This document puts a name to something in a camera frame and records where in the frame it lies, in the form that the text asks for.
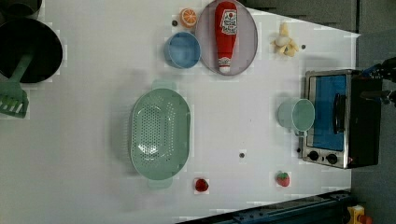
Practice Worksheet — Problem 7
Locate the blue bowl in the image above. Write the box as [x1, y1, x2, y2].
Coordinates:
[163, 32, 201, 69]

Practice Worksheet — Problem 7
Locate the dark red strawberry toy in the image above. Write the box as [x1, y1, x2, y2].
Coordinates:
[195, 178, 209, 192]

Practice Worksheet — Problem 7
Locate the grey round plate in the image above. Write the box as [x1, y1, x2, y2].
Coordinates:
[195, 0, 258, 76]

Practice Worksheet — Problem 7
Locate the red plush ketchup bottle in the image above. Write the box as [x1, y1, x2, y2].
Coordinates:
[215, 1, 238, 74]

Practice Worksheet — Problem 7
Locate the orange slice toy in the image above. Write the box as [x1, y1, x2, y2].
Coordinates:
[179, 8, 197, 28]

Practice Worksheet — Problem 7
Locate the green plastic mug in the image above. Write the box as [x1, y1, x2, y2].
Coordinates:
[276, 98, 316, 137]

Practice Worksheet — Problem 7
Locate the pink red strawberry toy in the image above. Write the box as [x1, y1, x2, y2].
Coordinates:
[276, 172, 290, 188]

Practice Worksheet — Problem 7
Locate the peeled banana toy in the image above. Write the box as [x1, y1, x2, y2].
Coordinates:
[271, 22, 299, 57]

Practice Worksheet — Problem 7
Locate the silver black toaster oven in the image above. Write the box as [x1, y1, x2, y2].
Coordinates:
[300, 69, 382, 169]

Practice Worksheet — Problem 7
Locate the green plastic spatula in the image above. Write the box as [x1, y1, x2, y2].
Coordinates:
[0, 53, 33, 119]

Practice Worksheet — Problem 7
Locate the small black pot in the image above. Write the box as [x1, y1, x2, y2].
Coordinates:
[0, 0, 43, 20]

